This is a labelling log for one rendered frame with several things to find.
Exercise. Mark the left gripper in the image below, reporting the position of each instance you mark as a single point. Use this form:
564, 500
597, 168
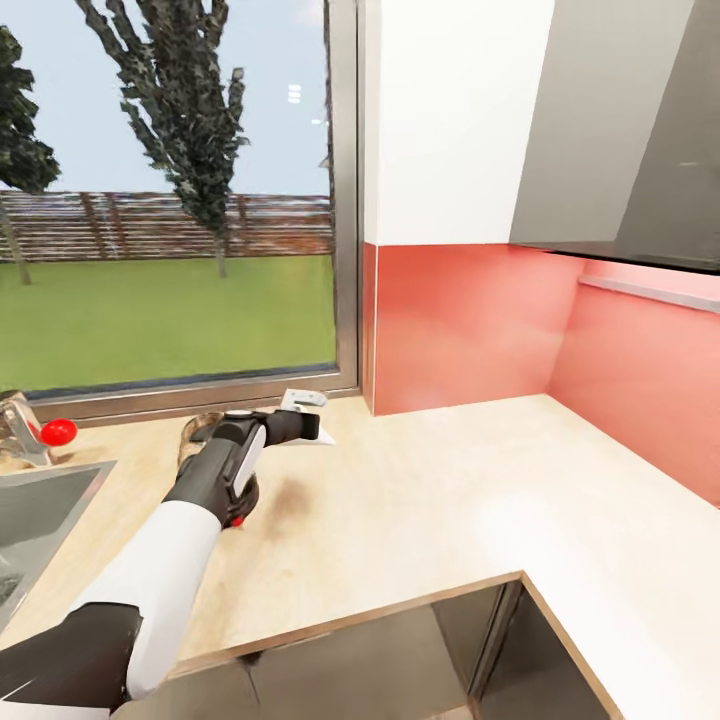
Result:
302, 425

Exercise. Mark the fixed window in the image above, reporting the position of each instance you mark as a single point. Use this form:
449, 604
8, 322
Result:
182, 195

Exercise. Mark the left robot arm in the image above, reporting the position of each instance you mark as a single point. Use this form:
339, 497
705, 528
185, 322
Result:
119, 639

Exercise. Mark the paper coffee filter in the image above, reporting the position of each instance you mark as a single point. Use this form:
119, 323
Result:
324, 439

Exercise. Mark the drop in sink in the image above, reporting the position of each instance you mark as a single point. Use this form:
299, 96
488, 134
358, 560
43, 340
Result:
37, 510

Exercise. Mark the electric kettle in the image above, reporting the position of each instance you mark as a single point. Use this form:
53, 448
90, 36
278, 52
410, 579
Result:
195, 435

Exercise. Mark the countertop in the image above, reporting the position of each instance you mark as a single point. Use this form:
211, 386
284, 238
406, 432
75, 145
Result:
381, 523
622, 560

